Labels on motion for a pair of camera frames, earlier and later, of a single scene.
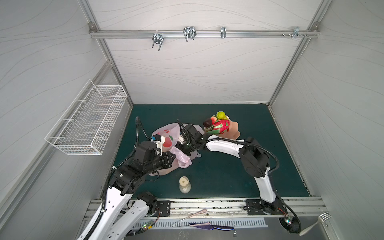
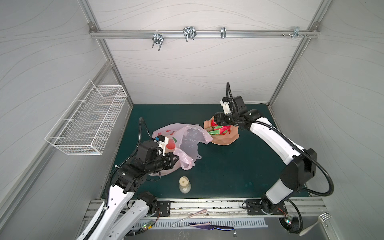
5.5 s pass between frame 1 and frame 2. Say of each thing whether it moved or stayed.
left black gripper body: stayed
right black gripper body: moved
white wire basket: stayed
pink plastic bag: stayed
